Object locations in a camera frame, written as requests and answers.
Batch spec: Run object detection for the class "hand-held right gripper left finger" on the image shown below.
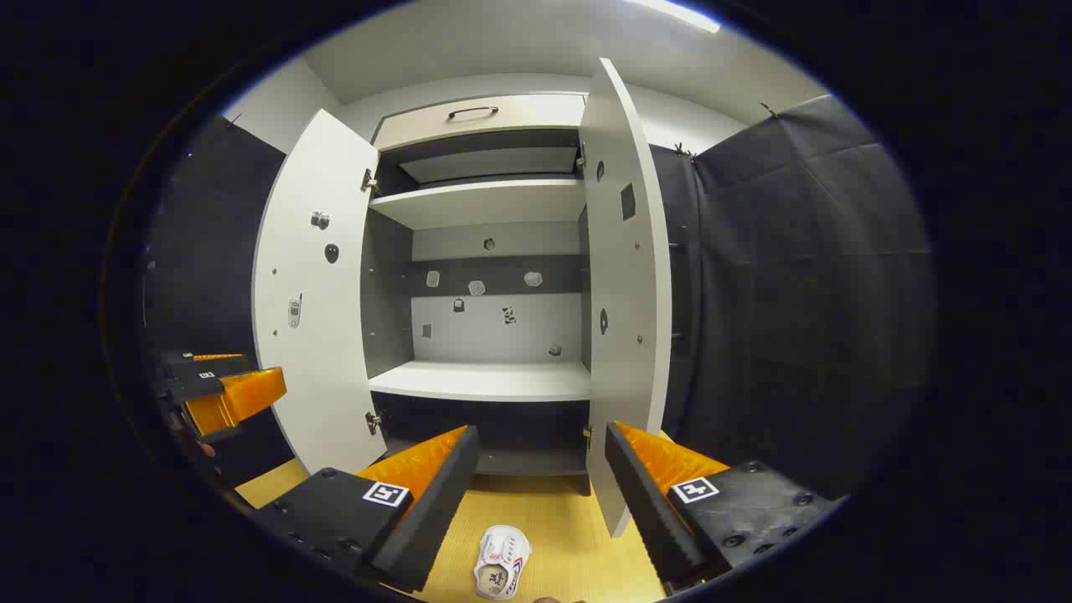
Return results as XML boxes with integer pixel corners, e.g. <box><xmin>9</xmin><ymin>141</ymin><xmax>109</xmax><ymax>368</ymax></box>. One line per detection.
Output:
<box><xmin>250</xmin><ymin>424</ymin><xmax>482</xmax><ymax>594</ymax></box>

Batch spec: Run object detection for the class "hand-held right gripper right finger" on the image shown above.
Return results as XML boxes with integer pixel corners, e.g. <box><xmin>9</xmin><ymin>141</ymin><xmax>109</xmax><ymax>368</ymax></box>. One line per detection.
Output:
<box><xmin>603</xmin><ymin>420</ymin><xmax>843</xmax><ymax>594</ymax></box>

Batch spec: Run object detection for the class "white canvas shoe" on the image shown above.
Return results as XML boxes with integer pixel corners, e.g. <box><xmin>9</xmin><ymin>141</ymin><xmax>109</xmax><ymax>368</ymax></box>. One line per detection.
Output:
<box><xmin>473</xmin><ymin>525</ymin><xmax>533</xmax><ymax>600</ymax></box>

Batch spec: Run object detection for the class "white shoe cabinet door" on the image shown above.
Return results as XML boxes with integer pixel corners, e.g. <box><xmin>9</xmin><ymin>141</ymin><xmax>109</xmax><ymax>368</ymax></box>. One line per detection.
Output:
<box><xmin>578</xmin><ymin>57</ymin><xmax>673</xmax><ymax>539</ymax></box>
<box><xmin>253</xmin><ymin>109</ymin><xmax>388</xmax><ymax>477</ymax></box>

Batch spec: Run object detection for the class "white grey shoe cabinet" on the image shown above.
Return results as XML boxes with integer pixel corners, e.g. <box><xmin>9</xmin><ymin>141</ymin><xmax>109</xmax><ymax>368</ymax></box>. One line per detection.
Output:
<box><xmin>360</xmin><ymin>90</ymin><xmax>597</xmax><ymax>497</ymax></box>

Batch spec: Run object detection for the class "white cabinet shelf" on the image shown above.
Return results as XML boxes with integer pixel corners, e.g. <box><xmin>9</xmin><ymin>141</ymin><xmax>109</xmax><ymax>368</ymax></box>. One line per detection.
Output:
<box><xmin>368</xmin><ymin>178</ymin><xmax>587</xmax><ymax>231</ymax></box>
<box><xmin>368</xmin><ymin>360</ymin><xmax>593</xmax><ymax>404</ymax></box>

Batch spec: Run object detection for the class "white cabinet drawer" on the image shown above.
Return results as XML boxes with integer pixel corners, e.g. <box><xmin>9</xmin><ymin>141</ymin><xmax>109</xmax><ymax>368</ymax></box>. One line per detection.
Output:
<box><xmin>371</xmin><ymin>92</ymin><xmax>587</xmax><ymax>153</ymax></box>

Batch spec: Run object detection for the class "black door handle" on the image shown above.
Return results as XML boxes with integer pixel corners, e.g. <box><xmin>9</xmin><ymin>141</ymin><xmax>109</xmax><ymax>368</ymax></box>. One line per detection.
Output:
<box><xmin>667</xmin><ymin>240</ymin><xmax>696</xmax><ymax>343</ymax></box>

